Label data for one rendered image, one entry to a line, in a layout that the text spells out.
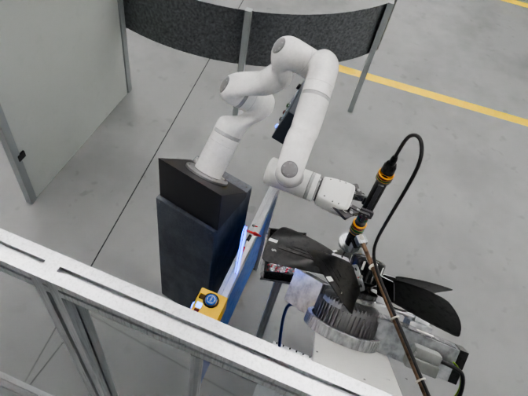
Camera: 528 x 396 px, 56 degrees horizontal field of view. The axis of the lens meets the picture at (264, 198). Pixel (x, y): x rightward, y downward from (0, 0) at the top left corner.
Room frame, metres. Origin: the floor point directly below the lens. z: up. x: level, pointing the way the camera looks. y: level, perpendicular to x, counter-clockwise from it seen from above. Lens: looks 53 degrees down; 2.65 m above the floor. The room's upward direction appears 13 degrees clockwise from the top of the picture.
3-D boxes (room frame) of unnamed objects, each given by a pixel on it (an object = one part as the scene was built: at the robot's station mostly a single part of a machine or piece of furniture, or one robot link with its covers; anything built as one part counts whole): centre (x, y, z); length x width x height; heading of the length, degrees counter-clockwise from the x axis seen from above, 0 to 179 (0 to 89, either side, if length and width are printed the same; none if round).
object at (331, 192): (0.92, -0.19, 1.54); 0.11 x 0.10 x 0.07; 80
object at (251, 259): (1.07, 0.03, 0.45); 0.82 x 0.01 x 0.66; 170
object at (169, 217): (1.27, 0.25, 0.47); 0.30 x 0.30 x 0.93; 70
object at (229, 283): (1.07, 0.03, 0.82); 0.90 x 0.04 x 0.08; 170
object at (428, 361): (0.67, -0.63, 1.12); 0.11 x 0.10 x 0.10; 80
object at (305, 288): (0.88, -0.25, 0.98); 0.20 x 0.16 x 0.20; 170
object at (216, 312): (0.68, 0.11, 1.02); 0.16 x 0.10 x 0.11; 170
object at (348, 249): (0.89, -0.31, 1.38); 0.09 x 0.07 x 0.10; 25
